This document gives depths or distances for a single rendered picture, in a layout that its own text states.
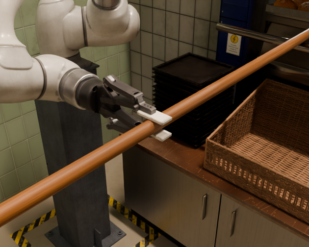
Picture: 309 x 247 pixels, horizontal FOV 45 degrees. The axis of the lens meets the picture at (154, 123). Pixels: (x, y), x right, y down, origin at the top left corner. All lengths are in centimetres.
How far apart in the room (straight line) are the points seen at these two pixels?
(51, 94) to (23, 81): 9
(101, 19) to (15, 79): 63
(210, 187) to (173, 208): 32
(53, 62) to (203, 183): 91
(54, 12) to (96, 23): 15
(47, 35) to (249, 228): 108
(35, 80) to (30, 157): 138
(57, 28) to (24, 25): 52
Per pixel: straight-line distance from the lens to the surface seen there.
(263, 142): 185
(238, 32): 145
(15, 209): 59
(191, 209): 176
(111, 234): 213
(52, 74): 90
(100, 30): 144
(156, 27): 223
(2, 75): 83
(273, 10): 167
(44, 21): 146
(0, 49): 85
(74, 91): 86
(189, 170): 162
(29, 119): 212
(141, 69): 242
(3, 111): 202
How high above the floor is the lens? 159
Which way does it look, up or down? 31 degrees down
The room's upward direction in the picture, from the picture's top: straight up
